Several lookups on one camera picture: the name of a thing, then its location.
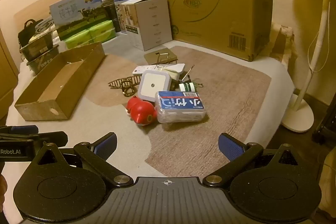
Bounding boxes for green pasture milk box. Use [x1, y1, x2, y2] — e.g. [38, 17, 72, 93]
[49, 0, 108, 41]

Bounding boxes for black metal frame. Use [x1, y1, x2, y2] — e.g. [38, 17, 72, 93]
[312, 98, 336, 146]

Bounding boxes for white remote control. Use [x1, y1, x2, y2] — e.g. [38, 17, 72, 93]
[132, 63, 185, 76]

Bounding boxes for clear box with blue label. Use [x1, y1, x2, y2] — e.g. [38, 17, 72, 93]
[154, 91, 206, 123]

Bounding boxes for thin metal pen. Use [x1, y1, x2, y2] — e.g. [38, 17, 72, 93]
[181, 64, 195, 81]

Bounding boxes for green tissue multipack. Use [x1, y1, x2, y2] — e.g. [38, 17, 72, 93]
[64, 20, 116, 49]

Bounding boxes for large cardboard box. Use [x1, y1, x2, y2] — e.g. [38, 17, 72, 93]
[151, 0, 279, 62]

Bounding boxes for stacked dark plastic crates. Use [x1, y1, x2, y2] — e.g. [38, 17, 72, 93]
[26, 46, 60, 75]

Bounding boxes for dark green box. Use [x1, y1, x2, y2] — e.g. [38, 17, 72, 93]
[101, 0, 117, 22]

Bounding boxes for green white tape roll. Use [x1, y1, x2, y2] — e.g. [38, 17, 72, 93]
[179, 82, 196, 93]

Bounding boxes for white standing fan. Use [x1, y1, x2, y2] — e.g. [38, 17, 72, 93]
[282, 0, 336, 133]

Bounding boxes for metal wire holder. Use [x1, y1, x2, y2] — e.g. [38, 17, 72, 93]
[154, 48, 172, 68]

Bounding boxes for red round toy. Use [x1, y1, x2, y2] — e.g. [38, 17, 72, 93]
[126, 96, 157, 125]

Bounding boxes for shallow cardboard tray box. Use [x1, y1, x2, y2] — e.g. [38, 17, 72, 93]
[14, 43, 107, 121]

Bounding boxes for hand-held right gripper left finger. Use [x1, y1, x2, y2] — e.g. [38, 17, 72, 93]
[30, 132, 134, 186]

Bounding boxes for white product box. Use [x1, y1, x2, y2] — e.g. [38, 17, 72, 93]
[121, 0, 173, 51]

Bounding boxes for grey folded cloth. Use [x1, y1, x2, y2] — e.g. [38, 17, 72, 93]
[34, 17, 57, 33]

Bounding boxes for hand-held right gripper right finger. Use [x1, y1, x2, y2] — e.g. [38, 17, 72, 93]
[202, 133, 306, 186]

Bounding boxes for black food bowl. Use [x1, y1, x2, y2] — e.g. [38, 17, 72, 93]
[19, 31, 54, 60]

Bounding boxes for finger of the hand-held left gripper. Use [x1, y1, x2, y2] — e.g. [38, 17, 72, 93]
[0, 132, 69, 147]
[0, 125, 39, 135]

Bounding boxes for black bag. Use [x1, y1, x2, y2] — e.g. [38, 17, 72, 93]
[18, 19, 44, 47]

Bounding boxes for wooden door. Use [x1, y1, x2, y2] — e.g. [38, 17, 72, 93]
[0, 28, 19, 119]

